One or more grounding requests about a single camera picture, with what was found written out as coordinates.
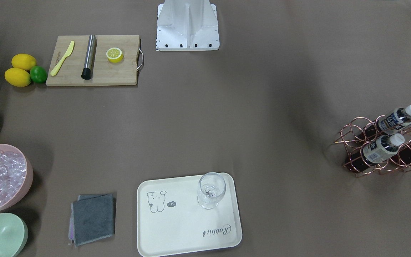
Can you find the copper wire bottle basket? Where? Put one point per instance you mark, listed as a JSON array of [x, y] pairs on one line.
[[364, 144]]

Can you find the tea bottle white cap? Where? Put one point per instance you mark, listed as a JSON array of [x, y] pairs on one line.
[[390, 124]]

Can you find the clear wine glass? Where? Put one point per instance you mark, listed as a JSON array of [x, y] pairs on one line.
[[211, 190]]

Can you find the white rabbit serving tray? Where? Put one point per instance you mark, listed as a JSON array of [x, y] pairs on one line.
[[170, 220]]

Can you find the bamboo cutting board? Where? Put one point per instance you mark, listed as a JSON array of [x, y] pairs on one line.
[[105, 73]]

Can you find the half lemon slice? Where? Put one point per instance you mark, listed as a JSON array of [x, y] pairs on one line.
[[114, 55]]

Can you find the steel muddler black tip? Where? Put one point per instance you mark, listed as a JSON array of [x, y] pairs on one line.
[[87, 72]]

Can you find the folded grey cloth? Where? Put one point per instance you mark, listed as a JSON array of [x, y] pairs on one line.
[[92, 218]]

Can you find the yellow plastic knife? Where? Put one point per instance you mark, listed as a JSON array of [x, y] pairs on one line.
[[67, 54]]

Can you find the green lime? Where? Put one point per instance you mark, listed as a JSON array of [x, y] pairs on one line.
[[38, 75]]

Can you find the yellow lemon upper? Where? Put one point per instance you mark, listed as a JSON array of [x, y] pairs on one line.
[[23, 61]]

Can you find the yellow lemon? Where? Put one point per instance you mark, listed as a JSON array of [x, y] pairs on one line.
[[17, 77], [23, 61]]

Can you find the yellow lemon lower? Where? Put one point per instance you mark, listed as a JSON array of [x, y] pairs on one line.
[[17, 77]]

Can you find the pink bowl of ice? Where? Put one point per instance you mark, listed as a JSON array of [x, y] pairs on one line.
[[16, 175]]

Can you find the mint green bowl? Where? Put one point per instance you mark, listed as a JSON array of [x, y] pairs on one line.
[[13, 235]]

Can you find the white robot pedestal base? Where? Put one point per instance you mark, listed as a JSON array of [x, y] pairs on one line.
[[187, 25]]

